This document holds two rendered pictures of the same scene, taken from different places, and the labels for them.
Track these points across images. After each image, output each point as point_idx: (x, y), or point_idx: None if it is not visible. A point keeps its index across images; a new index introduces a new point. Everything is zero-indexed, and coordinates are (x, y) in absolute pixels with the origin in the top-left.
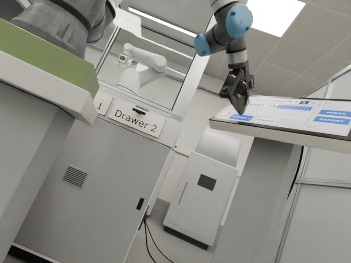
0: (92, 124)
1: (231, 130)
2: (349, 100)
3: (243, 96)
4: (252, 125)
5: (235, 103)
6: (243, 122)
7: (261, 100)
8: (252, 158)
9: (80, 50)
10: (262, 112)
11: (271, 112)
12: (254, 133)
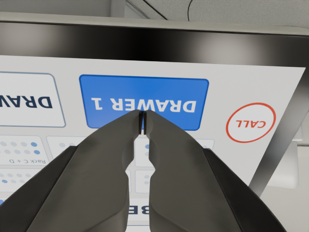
0: None
1: (168, 20)
2: None
3: (38, 231)
4: (20, 24)
5: (164, 155)
6: (95, 52)
7: (142, 231)
8: (91, 2)
9: None
10: None
11: (41, 167)
12: (32, 14)
